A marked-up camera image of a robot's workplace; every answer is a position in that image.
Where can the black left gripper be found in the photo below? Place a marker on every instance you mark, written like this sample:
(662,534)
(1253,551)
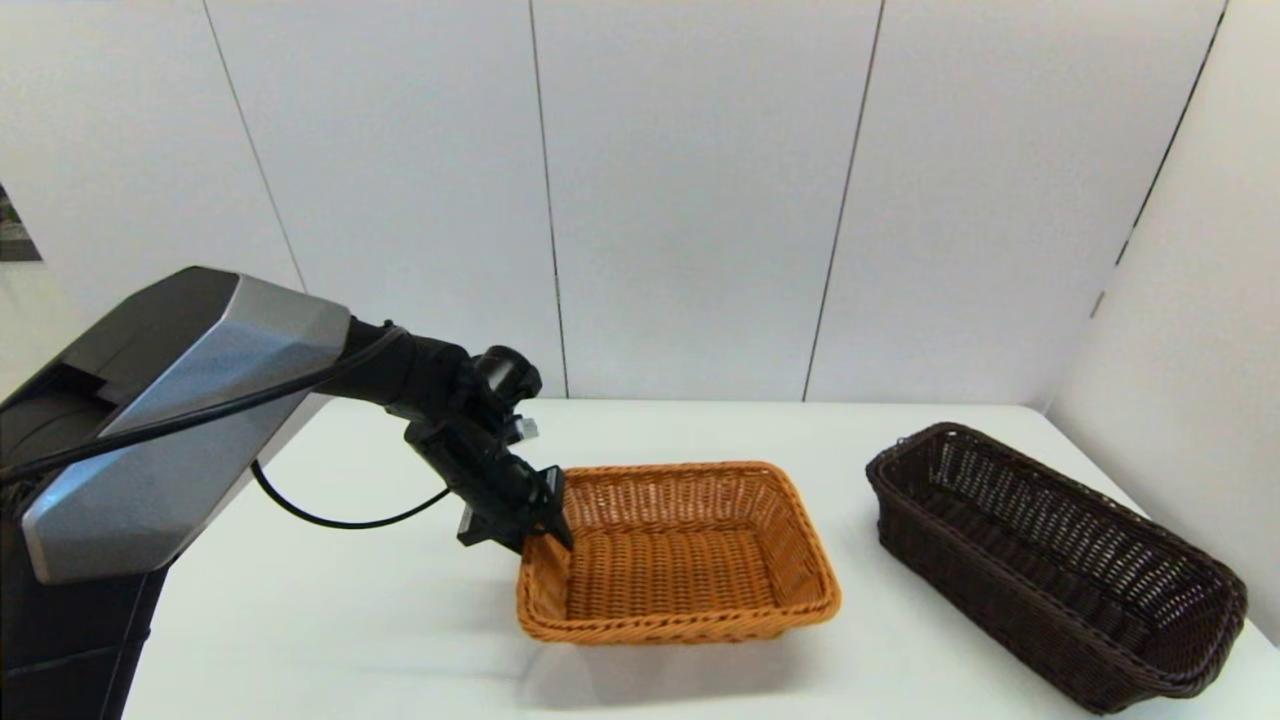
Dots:
(480,470)

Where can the orange wicker basket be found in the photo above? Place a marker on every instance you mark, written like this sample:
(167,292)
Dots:
(670,570)

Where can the dark brown wicker basket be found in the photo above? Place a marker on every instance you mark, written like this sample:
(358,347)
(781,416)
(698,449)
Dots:
(1050,560)

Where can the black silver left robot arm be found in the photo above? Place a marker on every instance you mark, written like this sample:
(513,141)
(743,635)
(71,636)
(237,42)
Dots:
(180,420)

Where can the dark wall picture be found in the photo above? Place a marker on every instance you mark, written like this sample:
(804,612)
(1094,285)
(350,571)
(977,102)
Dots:
(15,230)

